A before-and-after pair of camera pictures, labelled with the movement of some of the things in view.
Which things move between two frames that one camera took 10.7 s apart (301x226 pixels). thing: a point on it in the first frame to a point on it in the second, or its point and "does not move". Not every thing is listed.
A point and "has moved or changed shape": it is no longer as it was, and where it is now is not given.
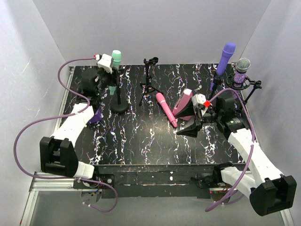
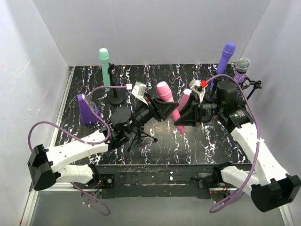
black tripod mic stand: (147, 85) to (140, 134)
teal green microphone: (116, 56) has moved or changed shape
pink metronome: (185, 96) does not move
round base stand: (119, 107) has moved or changed shape
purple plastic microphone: (228, 49) does not move
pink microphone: (167, 108) has moved or changed shape
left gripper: (112, 78) to (154, 108)
